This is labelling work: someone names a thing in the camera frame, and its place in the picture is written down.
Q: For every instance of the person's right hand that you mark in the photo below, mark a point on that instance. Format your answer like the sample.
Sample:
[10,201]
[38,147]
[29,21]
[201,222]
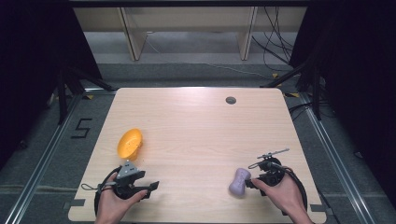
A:
[285,194]

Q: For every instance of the black tripod stand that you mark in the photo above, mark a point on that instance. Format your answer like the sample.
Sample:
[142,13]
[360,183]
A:
[63,93]
[314,90]

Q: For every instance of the light wooden desk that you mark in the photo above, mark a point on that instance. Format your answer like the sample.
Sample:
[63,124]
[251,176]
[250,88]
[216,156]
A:
[186,18]

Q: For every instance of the grey table grommet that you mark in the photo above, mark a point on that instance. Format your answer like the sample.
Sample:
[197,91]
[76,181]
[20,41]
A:
[230,100]

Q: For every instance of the black tape floor mark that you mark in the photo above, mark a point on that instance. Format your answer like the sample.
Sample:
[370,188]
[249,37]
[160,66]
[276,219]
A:
[81,128]

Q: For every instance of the metal floor rail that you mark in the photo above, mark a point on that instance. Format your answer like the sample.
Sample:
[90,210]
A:
[46,155]
[336,155]

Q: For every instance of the person's left hand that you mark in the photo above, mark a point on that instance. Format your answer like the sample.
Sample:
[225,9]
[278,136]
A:
[109,203]

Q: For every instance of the purple bone-shaped toy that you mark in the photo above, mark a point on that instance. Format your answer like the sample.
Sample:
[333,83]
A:
[239,183]

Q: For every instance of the orange plastic bowl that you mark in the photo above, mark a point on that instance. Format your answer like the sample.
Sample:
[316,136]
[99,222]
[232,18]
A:
[129,144]

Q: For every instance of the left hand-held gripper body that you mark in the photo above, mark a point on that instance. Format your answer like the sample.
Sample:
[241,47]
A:
[126,174]

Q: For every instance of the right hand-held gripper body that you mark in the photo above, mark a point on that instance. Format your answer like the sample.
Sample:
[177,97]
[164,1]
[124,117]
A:
[271,174]

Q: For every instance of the black curtain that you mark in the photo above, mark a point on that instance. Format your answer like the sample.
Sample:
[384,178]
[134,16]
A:
[31,62]
[358,77]

